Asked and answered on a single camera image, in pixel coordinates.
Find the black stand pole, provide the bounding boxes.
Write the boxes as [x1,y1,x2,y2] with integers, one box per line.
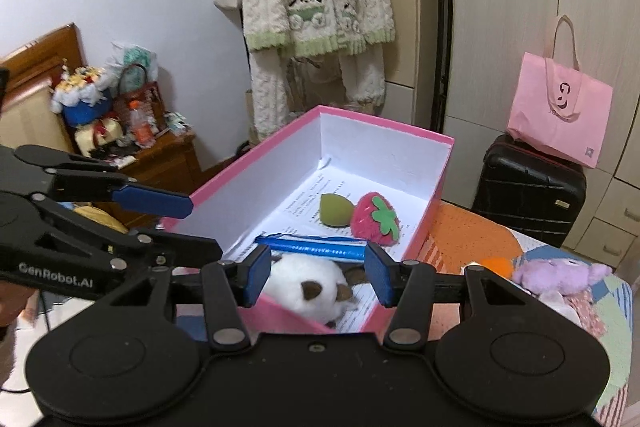
[432,0,454,134]

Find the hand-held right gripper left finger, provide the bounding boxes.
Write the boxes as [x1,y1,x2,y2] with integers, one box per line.
[95,246,272,354]

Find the wooden headboard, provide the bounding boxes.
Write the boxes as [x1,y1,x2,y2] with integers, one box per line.
[0,22,85,154]

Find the woven plaid handbag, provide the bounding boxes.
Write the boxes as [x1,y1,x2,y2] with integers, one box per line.
[113,64,166,134]

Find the purple plush toy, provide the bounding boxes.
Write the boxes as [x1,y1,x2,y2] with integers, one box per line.
[512,256,614,299]

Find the patchwork tablecloth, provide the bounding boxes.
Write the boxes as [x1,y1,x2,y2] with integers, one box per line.
[175,201,634,427]

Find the white plush toy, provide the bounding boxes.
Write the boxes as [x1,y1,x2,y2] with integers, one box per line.
[259,254,362,329]

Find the pink knitted plush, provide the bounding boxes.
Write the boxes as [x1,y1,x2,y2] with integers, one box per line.
[549,289,608,340]

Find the wooden nightstand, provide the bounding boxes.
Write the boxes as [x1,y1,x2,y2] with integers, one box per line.
[102,131,204,229]

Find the pink tote bag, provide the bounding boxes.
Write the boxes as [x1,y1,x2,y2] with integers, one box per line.
[507,14,615,170]

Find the yellow patterned bed blanket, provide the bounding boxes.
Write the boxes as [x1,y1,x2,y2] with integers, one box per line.
[72,204,132,234]

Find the white fluffy pants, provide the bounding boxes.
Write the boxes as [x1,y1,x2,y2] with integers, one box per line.
[247,41,389,144]

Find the strawberry plush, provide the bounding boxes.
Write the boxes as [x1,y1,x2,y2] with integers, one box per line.
[348,191,402,249]

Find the beige wardrobe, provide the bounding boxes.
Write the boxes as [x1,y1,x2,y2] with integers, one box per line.
[385,0,640,269]

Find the pink cardboard box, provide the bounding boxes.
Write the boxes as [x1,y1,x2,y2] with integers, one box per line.
[160,105,456,336]

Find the printed paper sheet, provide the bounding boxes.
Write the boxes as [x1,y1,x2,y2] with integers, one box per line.
[232,167,418,333]

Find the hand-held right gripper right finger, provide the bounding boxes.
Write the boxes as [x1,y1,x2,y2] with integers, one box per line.
[364,243,539,351]

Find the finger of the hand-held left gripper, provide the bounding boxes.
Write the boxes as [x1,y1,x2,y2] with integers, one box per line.
[14,145,195,221]
[30,192,224,271]

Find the green makeup sponge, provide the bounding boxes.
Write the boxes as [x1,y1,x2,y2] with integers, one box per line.
[319,193,357,228]

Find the blue wet wipe pack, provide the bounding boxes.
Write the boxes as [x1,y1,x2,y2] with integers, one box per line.
[254,234,372,263]

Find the black suitcase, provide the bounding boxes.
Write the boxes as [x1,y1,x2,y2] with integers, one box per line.
[472,134,587,249]

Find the orange drink bottle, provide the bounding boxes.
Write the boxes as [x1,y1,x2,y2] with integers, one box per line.
[127,100,157,148]

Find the green printed plastic pack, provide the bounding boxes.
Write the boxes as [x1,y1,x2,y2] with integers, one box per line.
[107,41,160,94]

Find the blue wrapped flower bouquet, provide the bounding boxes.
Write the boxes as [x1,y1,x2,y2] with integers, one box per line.
[49,64,114,128]

